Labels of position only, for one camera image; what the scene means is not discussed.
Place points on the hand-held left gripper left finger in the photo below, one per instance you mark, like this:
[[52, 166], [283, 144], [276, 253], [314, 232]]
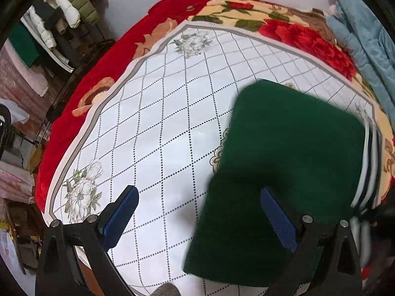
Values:
[[120, 219]]

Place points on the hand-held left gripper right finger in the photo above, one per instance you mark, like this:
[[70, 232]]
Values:
[[277, 222]]

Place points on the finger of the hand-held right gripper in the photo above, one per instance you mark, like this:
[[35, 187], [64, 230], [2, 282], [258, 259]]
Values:
[[382, 214]]

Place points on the green and white varsity jacket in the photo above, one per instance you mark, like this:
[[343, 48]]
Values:
[[277, 135]]

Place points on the black metal clothes rack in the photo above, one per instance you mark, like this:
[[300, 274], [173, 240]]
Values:
[[77, 64]]

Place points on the white diamond quilted mat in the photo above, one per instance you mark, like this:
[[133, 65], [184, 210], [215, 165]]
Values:
[[160, 123]]

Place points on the pink floral bedding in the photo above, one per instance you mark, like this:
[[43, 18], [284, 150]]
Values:
[[15, 182]]

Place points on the black curved bar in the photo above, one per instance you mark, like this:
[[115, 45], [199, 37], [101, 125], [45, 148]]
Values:
[[4, 129]]

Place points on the white folded cloth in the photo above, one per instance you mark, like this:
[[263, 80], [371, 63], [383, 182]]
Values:
[[14, 111]]

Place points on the red floral blanket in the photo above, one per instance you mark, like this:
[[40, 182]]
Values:
[[101, 61]]

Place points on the pink fuzzy blanket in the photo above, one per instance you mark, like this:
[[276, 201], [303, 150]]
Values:
[[21, 71]]

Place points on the light blue duvet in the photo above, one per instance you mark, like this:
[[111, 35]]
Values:
[[364, 37]]

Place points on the green hanging garment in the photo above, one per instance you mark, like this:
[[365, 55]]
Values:
[[23, 44]]

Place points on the white padded coat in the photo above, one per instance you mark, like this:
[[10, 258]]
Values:
[[41, 27]]

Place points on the olive puffer jacket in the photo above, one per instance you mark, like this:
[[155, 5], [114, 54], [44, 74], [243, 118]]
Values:
[[85, 7]]

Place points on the white puffer jacket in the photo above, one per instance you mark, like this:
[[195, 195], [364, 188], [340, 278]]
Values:
[[69, 10]]

